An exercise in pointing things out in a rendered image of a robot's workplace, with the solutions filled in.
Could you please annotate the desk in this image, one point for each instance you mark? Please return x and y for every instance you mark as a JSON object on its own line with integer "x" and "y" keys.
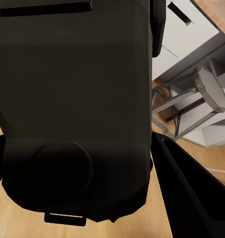
{"x": 189, "y": 24}

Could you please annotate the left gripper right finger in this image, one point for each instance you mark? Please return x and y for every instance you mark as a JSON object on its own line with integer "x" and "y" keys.
{"x": 194, "y": 198}

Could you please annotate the taboret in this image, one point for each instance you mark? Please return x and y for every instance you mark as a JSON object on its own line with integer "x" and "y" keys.
{"x": 206, "y": 84}

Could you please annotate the digital camera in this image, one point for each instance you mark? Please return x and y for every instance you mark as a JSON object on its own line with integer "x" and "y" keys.
{"x": 76, "y": 105}

